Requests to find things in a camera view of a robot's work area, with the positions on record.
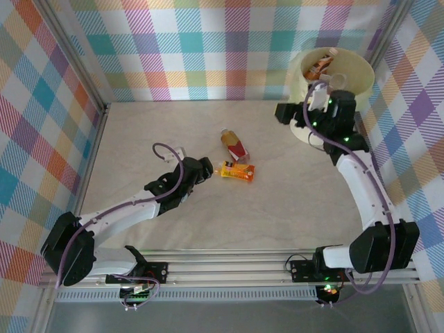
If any orange snack packet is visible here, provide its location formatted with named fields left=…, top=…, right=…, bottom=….
left=214, top=159, right=257, bottom=183

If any brown swirl label bottle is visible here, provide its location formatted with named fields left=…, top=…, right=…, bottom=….
left=304, top=47, right=339, bottom=81

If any white ribbed bin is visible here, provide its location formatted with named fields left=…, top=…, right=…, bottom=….
left=286, top=46, right=376, bottom=144

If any red and gold drink bottle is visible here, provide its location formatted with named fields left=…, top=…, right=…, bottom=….
left=220, top=127, right=250, bottom=164

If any colourful plaid cloth backdrop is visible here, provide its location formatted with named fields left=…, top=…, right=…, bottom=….
left=0, top=0, right=444, bottom=333

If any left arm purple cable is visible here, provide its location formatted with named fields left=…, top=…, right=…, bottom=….
left=55, top=142, right=185, bottom=289

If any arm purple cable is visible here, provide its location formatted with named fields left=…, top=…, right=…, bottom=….
left=303, top=80, right=396, bottom=308
left=55, top=142, right=185, bottom=289

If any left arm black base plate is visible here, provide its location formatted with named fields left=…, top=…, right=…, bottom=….
left=137, top=260, right=170, bottom=284

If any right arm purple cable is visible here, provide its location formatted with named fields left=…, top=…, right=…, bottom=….
left=303, top=80, right=396, bottom=308

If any aluminium extrusion frame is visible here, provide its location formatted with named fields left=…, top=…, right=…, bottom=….
left=29, top=0, right=433, bottom=333

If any grey slotted cable duct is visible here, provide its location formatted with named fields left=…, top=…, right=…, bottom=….
left=55, top=289, right=320, bottom=302

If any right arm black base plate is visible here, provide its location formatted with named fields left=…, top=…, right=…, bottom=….
left=289, top=257, right=354, bottom=284

